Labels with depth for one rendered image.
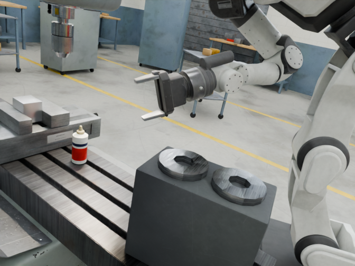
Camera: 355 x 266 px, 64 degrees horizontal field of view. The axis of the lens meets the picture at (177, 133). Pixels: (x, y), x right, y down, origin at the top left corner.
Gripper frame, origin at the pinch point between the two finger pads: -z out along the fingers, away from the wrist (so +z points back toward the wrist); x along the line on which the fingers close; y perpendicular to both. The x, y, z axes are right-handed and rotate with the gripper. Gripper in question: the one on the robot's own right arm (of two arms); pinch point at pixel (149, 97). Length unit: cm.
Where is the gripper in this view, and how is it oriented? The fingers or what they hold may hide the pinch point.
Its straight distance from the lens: 76.0
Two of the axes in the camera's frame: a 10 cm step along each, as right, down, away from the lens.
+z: 8.8, -3.2, 3.6
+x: -1.2, -8.7, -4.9
